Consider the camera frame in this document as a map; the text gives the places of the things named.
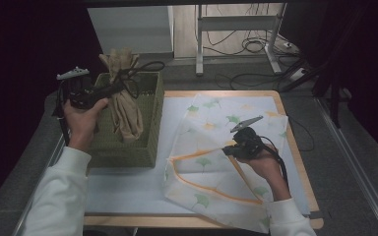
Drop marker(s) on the dark curtain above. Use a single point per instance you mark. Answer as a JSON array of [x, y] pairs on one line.
[[23, 49], [367, 65]]

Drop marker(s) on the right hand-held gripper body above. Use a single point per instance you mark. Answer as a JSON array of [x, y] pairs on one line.
[[249, 142]]

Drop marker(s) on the wooden work board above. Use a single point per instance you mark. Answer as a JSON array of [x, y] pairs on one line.
[[134, 190]]

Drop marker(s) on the person's left hand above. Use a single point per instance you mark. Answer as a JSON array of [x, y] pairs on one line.
[[83, 123]]

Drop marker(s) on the green woven basket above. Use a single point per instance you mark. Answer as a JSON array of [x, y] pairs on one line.
[[151, 124]]

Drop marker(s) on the white metal desk frame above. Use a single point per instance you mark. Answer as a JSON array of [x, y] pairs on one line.
[[236, 23]]

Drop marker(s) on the white power strip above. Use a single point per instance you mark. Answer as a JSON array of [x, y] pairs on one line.
[[298, 73]]

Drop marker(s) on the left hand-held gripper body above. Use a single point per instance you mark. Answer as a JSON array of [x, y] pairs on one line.
[[78, 91]]

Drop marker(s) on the leaf print mesh laundry bag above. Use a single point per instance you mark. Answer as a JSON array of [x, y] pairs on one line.
[[210, 196]]

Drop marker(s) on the person's right hand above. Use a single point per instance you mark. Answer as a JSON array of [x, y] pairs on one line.
[[264, 164]]

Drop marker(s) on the aluminium rail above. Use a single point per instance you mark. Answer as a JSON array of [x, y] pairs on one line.
[[43, 183], [351, 157]]

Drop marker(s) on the white cabinet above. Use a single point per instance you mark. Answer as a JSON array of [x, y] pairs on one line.
[[131, 29]]

